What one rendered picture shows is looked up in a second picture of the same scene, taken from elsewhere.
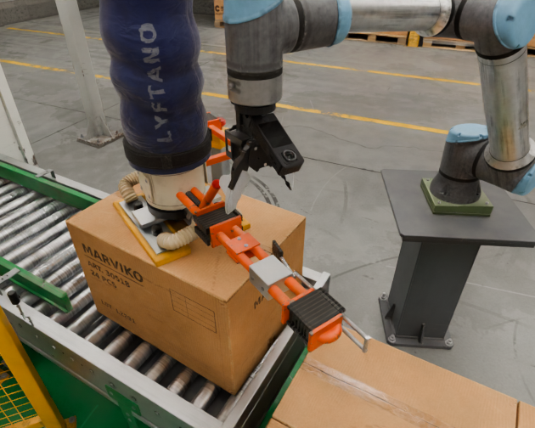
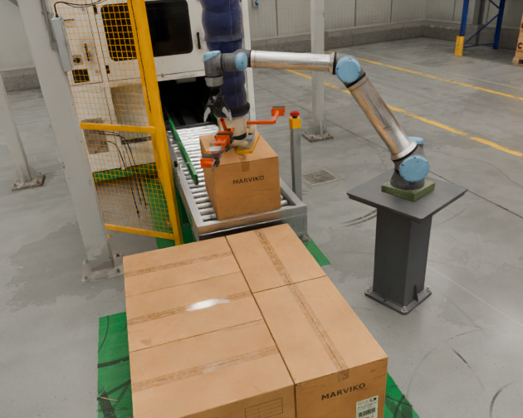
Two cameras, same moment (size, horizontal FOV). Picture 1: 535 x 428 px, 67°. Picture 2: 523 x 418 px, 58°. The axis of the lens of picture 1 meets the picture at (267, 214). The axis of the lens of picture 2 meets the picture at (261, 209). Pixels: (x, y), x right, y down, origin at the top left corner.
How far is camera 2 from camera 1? 2.14 m
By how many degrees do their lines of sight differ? 39
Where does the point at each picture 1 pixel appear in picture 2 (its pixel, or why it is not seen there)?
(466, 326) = (433, 313)
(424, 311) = (386, 273)
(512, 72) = (357, 95)
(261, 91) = (209, 81)
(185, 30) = not seen: hidden behind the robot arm
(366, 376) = (274, 242)
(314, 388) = (250, 236)
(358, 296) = not seen: hidden behind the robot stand
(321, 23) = (228, 63)
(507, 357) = (438, 337)
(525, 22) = (347, 70)
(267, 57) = (209, 71)
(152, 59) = not seen: hidden behind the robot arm
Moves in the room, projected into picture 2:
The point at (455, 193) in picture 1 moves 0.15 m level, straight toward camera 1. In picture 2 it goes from (394, 179) to (371, 184)
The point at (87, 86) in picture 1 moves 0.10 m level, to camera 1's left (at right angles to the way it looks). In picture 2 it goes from (315, 96) to (309, 95)
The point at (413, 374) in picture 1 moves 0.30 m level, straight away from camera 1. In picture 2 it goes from (295, 250) to (345, 240)
